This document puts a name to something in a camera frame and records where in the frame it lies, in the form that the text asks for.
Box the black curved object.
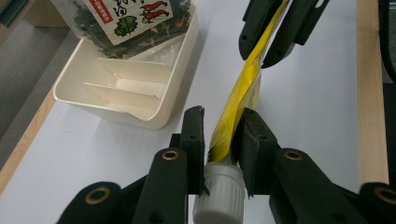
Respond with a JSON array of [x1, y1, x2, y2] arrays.
[[377, 0, 396, 84]]

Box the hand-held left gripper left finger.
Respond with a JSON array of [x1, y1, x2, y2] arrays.
[[169, 105, 207, 197]]

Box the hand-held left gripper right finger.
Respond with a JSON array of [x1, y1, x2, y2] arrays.
[[233, 107, 282, 198]]

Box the teal flat object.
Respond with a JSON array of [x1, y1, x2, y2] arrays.
[[0, 0, 30, 28]]

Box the yellow pouch with white cap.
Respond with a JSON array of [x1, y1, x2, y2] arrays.
[[191, 0, 291, 224]]

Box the clear dried vegetable packet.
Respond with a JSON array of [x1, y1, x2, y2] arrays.
[[50, 0, 198, 61]]

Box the cream divided plastic box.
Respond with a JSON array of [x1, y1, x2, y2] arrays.
[[52, 8, 201, 131]]

